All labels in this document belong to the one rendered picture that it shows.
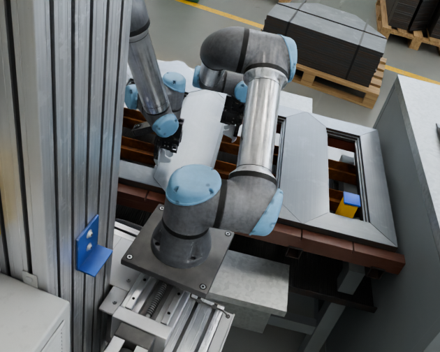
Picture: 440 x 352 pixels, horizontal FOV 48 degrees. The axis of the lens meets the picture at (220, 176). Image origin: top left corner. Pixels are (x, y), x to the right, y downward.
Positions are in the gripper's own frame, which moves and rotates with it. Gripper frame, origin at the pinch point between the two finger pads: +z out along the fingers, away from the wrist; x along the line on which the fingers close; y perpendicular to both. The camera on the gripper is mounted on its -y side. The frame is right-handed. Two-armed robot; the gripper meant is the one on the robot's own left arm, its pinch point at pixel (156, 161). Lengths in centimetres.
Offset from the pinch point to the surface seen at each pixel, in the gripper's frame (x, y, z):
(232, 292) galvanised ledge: -34, 37, 17
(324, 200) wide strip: 3, 62, 0
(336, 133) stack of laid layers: 52, 69, 2
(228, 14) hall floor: 369, -8, 85
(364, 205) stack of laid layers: 7, 78, 2
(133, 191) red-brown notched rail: -14.7, -3.6, 3.0
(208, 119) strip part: 36.3, 13.0, 0.6
